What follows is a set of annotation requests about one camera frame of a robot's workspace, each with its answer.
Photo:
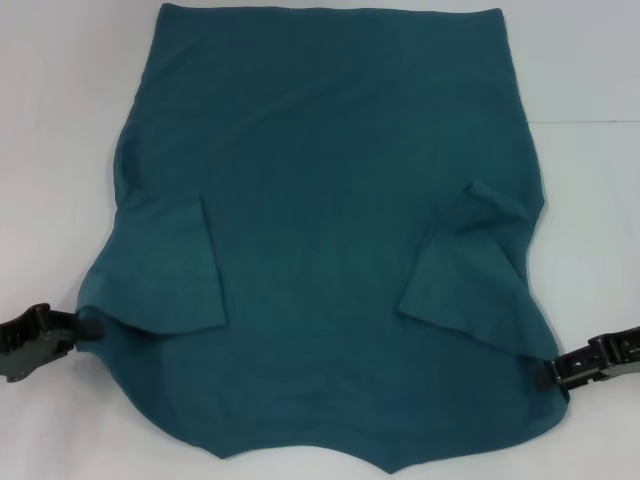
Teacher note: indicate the teal blue t-shirt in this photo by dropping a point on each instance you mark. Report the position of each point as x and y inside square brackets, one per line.
[320, 175]

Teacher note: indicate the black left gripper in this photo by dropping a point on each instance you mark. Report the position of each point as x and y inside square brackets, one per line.
[30, 345]

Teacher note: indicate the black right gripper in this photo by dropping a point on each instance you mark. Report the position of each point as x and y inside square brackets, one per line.
[630, 350]

